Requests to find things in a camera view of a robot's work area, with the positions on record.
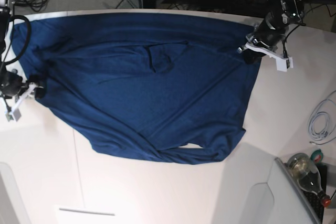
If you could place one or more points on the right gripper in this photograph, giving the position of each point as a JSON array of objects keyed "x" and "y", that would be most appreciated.
[{"x": 12, "y": 84}]

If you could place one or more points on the green tape roll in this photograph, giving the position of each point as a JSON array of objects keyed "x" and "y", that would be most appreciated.
[{"x": 317, "y": 156}]

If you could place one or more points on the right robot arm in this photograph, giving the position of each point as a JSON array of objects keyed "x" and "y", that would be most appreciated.
[{"x": 8, "y": 17}]

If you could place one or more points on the dark blue t-shirt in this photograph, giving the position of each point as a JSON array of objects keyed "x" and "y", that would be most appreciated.
[{"x": 153, "y": 87}]

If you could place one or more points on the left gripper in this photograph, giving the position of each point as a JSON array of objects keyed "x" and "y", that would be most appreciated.
[{"x": 266, "y": 34}]

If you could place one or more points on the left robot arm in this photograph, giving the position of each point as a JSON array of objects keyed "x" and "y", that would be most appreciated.
[{"x": 292, "y": 12}]

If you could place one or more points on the clear glass bottle red cap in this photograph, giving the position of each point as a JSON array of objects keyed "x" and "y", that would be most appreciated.
[{"x": 307, "y": 176}]

